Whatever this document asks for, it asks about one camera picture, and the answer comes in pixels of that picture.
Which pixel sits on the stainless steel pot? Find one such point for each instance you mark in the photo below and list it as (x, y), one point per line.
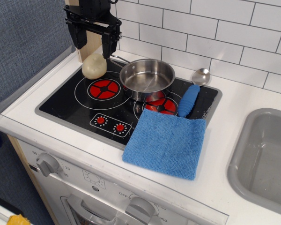
(145, 80)

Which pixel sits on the grey right oven knob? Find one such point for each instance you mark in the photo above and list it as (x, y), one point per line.
(140, 209)

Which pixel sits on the cream toy potato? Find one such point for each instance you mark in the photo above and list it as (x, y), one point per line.
(94, 66)

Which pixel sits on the yellow object at corner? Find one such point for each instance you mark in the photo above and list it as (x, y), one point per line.
(18, 220)

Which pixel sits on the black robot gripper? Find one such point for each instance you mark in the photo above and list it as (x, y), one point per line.
(100, 21)

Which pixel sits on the light wooden post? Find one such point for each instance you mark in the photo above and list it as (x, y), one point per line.
(93, 39)

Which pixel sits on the grey sink basin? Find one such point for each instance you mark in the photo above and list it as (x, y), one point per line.
(254, 171)

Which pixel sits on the grey left oven knob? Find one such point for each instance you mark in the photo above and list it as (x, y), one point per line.
(47, 164)

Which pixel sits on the black toy stove top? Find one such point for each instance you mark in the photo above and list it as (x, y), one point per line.
(100, 109)

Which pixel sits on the white toy oven front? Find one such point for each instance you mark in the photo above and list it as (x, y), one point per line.
(79, 197)

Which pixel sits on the grey oven knob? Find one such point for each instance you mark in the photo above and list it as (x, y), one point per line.
(47, 164)
(140, 209)

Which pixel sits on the blue handled metal spoon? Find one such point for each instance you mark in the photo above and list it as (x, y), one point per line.
(187, 102)

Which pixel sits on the blue microfiber cloth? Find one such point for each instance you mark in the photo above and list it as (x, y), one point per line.
(166, 144)

